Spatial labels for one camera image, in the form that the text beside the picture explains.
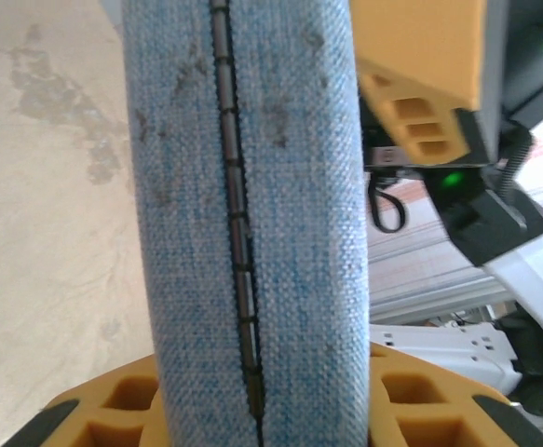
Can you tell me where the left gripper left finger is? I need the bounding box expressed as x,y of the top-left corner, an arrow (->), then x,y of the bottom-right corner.
0,354 -> 172,447

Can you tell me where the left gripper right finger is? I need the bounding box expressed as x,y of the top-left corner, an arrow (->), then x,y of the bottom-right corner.
368,342 -> 543,447

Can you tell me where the light blue fabric pencil case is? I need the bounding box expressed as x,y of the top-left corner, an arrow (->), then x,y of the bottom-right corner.
120,0 -> 373,447

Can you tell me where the aluminium side frame rail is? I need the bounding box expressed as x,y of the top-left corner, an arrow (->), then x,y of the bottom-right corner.
368,260 -> 509,325

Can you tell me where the thin black wire loop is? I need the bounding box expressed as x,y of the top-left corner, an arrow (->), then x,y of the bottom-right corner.
367,171 -> 408,234

